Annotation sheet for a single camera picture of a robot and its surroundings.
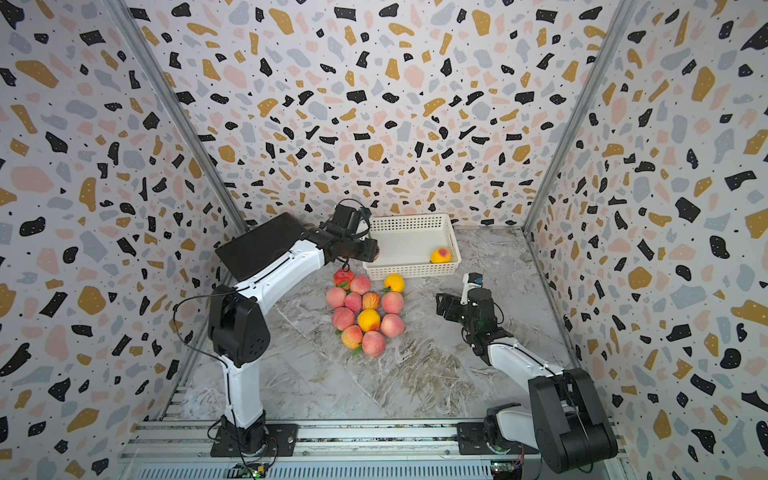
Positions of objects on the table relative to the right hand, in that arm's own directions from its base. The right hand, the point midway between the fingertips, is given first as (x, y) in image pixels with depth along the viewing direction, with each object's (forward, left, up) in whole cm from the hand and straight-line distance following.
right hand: (448, 297), depth 90 cm
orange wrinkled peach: (+1, +24, -4) cm, 25 cm away
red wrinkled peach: (+9, +34, -4) cm, 36 cm away
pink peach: (+8, +28, -5) cm, 30 cm away
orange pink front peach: (-12, +28, -4) cm, 30 cm away
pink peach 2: (+1, +17, -5) cm, 18 cm away
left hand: (+12, +23, +10) cm, 28 cm away
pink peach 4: (-7, +17, -5) cm, 19 cm away
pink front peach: (-14, +22, -4) cm, 26 cm away
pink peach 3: (-5, +32, -4) cm, 32 cm away
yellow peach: (+9, +17, -5) cm, 20 cm away
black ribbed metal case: (+27, +71, -6) cm, 76 cm away
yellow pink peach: (+20, +1, -4) cm, 21 cm away
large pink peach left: (+2, +35, -4) cm, 35 cm away
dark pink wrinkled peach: (+1, +30, -4) cm, 30 cm away
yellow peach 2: (-6, +24, -4) cm, 25 cm away
